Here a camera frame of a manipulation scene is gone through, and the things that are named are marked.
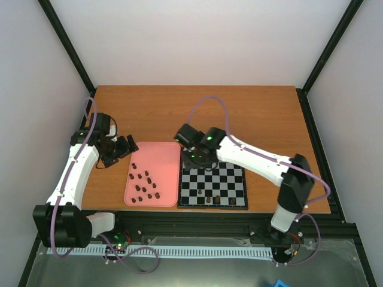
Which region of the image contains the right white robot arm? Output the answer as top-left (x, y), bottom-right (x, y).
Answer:
top-left (174, 123), bottom-right (315, 233)

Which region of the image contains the black white chess board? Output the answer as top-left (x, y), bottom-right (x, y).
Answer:
top-left (177, 159), bottom-right (248, 210)

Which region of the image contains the right black frame post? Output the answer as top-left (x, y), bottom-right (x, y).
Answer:
top-left (301, 0), bottom-right (365, 93)

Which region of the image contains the blue object at bottom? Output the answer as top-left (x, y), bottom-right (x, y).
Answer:
top-left (267, 279), bottom-right (290, 287)

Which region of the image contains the left black frame post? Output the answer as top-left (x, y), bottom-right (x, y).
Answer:
top-left (38, 0), bottom-right (96, 96)

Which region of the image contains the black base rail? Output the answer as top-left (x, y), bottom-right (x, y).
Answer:
top-left (106, 211), bottom-right (359, 247)

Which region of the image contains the light blue cable duct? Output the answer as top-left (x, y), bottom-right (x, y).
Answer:
top-left (86, 242), bottom-right (274, 260)

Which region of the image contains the black frame post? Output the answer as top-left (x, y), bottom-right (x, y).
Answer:
top-left (301, 0), bottom-right (365, 93)
top-left (38, 0), bottom-right (96, 96)

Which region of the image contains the pink plastic tray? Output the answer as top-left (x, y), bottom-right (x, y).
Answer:
top-left (124, 142), bottom-right (181, 207)

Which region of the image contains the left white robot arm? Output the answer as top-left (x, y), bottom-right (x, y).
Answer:
top-left (32, 113), bottom-right (138, 248)

